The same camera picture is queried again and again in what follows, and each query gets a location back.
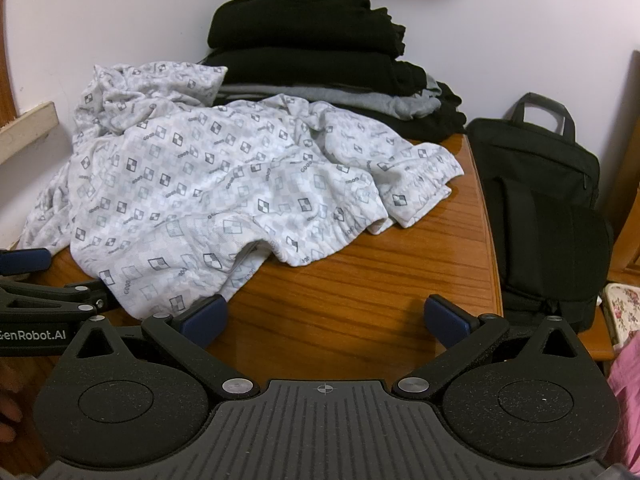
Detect beige window sill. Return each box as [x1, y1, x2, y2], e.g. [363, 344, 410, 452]
[0, 101, 58, 165]

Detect pink cloth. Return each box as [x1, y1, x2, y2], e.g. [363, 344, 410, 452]
[607, 335, 640, 473]

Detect person's left hand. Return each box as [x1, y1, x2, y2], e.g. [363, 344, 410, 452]
[0, 395, 24, 444]

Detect black laptop bag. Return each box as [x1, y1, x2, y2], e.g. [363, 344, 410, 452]
[467, 92, 615, 336]

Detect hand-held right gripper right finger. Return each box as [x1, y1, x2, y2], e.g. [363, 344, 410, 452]
[391, 294, 579, 402]

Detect floral cushion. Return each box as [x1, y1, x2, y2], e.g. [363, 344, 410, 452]
[602, 284, 640, 347]

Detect wooden furniture panel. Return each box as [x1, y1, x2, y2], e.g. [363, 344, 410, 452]
[607, 50, 640, 273]

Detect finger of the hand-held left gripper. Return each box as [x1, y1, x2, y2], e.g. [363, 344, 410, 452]
[0, 280, 110, 317]
[0, 248, 52, 277]

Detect white checker-print pajama pants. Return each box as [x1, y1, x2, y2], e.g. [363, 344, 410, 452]
[20, 60, 466, 321]

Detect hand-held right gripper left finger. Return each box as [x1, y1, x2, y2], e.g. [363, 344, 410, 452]
[74, 294, 262, 404]

